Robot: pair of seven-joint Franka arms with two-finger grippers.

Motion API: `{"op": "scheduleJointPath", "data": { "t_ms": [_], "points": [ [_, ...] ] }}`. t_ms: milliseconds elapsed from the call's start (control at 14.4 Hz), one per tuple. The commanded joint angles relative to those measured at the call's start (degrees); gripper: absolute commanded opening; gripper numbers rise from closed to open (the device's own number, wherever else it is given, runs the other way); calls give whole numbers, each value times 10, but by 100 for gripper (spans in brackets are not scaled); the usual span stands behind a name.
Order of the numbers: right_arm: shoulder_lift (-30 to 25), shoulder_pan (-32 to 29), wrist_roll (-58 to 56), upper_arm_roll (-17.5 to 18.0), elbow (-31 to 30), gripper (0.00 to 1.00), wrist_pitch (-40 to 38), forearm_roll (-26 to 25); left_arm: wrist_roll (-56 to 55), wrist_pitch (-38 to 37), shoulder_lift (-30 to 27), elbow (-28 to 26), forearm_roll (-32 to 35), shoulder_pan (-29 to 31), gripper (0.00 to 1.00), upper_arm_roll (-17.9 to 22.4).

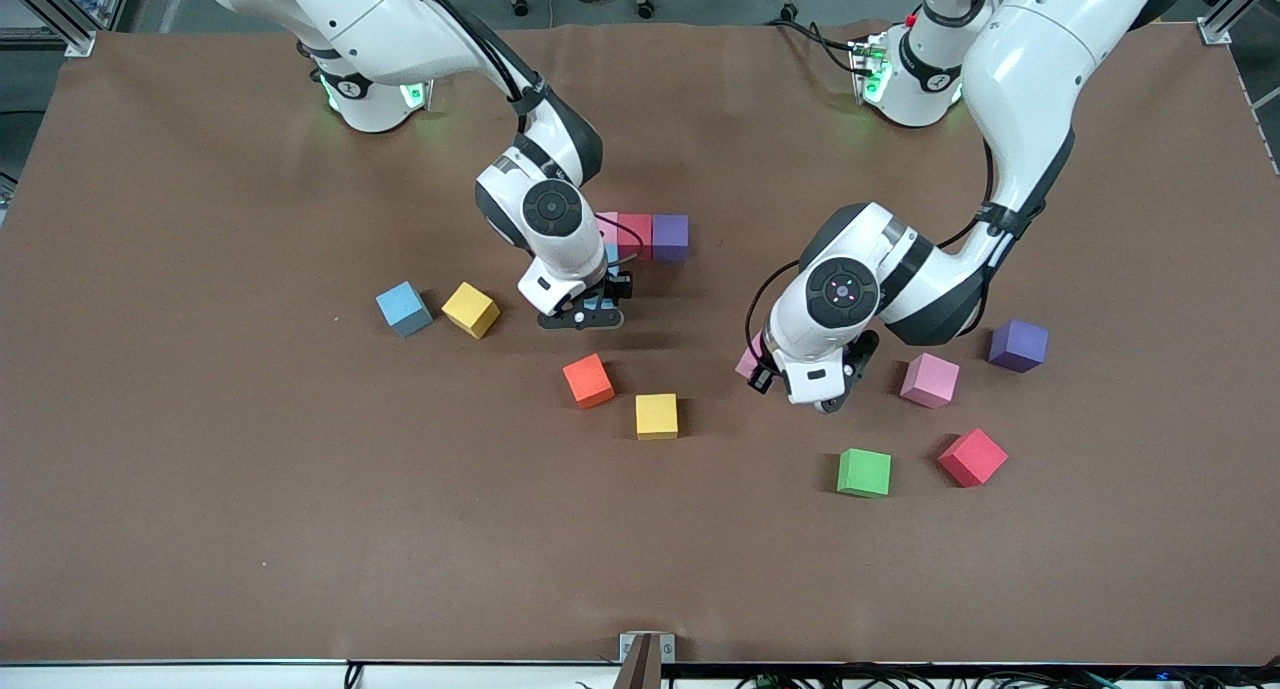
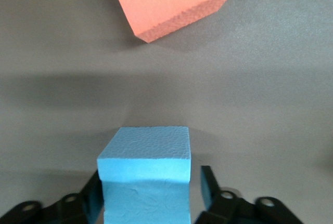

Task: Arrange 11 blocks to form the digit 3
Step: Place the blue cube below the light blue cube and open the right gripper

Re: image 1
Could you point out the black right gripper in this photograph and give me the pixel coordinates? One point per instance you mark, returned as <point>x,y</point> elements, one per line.
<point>619,287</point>

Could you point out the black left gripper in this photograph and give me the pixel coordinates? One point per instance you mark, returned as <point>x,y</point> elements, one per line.
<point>764,377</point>

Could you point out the pink foam cube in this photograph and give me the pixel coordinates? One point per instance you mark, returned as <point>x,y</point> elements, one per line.
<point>929,380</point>
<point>607,227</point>
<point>750,357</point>

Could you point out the red foam cube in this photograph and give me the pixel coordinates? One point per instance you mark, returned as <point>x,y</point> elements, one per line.
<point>972,457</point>
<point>635,237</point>

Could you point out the purple foam cube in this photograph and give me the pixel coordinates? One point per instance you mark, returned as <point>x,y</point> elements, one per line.
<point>671,234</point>
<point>1018,345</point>

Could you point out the orange foam cube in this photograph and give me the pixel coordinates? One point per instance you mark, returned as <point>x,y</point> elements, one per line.
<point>588,380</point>

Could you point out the yellow foam cube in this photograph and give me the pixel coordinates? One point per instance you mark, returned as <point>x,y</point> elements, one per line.
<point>656,416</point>
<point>470,310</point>

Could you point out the green foam cube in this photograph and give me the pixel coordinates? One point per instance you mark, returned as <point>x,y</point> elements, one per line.
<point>863,472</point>

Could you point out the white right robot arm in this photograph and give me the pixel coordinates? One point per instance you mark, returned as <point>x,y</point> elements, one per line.
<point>380,19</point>

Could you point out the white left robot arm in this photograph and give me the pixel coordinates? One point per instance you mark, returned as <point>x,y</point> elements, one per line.
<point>1030,79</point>

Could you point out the brown table cover mat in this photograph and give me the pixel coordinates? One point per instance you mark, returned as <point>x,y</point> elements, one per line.
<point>300,549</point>

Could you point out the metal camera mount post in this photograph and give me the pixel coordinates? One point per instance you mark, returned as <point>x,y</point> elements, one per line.
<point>645,659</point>

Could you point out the aluminium frame profile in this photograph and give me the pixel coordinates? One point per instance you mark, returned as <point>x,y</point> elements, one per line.
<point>60,14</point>
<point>1235,9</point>

